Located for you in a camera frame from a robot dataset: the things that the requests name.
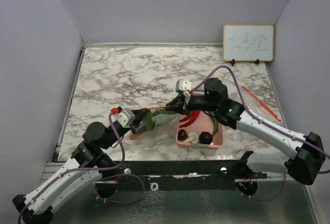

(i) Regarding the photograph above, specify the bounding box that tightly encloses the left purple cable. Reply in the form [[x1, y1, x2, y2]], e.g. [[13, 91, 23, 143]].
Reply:
[[18, 112, 145, 223]]

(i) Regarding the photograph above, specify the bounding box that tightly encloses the white garlic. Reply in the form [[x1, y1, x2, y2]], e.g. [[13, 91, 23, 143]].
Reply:
[[184, 131, 199, 144]]

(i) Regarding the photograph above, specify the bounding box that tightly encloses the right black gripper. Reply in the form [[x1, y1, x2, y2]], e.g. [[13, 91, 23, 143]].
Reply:
[[166, 93, 218, 116]]

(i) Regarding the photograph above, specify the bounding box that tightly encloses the purple cable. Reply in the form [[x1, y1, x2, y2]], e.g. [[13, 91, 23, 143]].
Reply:
[[18, 112, 145, 223], [190, 65, 330, 201]]

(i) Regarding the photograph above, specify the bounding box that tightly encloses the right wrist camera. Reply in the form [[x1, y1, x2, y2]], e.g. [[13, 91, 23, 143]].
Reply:
[[175, 79, 194, 104]]

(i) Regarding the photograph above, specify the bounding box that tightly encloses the green leaf vegetable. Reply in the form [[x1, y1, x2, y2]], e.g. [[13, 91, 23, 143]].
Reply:
[[142, 108, 171, 131]]

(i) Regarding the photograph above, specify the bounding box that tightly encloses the clear orange-zip bag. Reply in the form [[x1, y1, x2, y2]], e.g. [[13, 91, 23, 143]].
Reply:
[[129, 107, 181, 140], [240, 86, 282, 124]]

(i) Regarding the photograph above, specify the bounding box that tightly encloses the dark mangosteen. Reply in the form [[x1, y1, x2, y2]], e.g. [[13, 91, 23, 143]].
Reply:
[[199, 132, 213, 145]]

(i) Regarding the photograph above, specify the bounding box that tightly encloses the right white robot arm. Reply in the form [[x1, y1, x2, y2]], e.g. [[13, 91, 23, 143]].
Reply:
[[166, 78, 325, 185]]

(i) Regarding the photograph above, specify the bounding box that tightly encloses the small framed whiteboard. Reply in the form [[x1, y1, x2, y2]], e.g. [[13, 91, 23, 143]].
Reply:
[[223, 24, 274, 64]]

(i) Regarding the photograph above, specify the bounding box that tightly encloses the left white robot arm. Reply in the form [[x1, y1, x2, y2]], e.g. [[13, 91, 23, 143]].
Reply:
[[12, 107, 149, 223]]

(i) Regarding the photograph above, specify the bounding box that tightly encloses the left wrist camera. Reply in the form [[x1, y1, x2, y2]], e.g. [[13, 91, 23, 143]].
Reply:
[[111, 107, 135, 128]]

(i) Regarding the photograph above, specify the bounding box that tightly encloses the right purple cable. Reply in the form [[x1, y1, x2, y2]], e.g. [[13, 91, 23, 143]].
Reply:
[[190, 65, 330, 201]]

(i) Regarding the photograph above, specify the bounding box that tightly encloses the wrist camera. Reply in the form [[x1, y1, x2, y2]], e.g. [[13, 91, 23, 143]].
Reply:
[[175, 79, 194, 104], [111, 107, 135, 128]]

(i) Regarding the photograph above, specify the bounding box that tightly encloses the dark red cherry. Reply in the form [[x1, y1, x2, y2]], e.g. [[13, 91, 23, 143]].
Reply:
[[177, 129, 188, 141]]

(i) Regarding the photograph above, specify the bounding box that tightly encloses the pink plastic basket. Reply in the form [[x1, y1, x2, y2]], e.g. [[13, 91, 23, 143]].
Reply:
[[176, 111, 224, 149]]

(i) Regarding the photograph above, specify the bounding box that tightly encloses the green cucumber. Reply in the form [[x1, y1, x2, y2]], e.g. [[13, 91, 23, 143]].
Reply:
[[208, 112, 219, 136]]

